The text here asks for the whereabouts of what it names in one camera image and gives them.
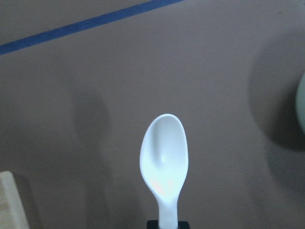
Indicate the light green bowl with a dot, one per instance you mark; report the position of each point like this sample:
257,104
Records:
300,103

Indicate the wooden cutting board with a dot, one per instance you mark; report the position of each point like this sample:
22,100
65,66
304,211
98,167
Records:
12,214

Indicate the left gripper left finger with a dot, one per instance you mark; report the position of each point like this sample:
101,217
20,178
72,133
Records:
152,224

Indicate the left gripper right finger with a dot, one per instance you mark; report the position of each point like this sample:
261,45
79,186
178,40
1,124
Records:
183,225

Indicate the white plastic spoon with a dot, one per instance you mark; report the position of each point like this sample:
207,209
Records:
164,162

